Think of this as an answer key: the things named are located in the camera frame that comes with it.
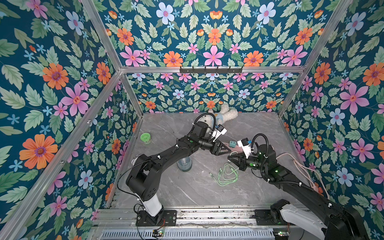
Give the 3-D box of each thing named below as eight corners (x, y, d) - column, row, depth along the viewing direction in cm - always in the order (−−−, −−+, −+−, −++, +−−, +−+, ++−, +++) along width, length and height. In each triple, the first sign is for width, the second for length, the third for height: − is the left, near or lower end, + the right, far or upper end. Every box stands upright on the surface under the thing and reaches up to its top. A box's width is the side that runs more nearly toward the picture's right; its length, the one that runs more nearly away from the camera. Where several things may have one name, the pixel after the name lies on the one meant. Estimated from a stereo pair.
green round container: (141, 144, 105) (138, 140, 100) (143, 136, 109) (141, 132, 105) (150, 144, 104) (148, 140, 100) (152, 136, 109) (150, 132, 105)
